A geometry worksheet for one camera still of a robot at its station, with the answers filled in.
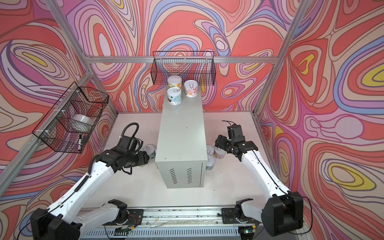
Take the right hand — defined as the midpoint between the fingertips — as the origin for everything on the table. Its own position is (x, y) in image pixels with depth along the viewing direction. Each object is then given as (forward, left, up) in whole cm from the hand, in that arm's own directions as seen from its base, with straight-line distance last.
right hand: (222, 146), depth 83 cm
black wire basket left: (-1, +79, +20) cm, 82 cm away
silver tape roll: (+4, +69, +20) cm, 72 cm away
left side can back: (+4, +43, -8) cm, 44 cm away
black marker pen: (-4, +72, +11) cm, 73 cm away
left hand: (-5, +43, 0) cm, 43 cm away
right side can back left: (-14, +10, +20) cm, 26 cm away
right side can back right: (+1, 0, -9) cm, 9 cm away
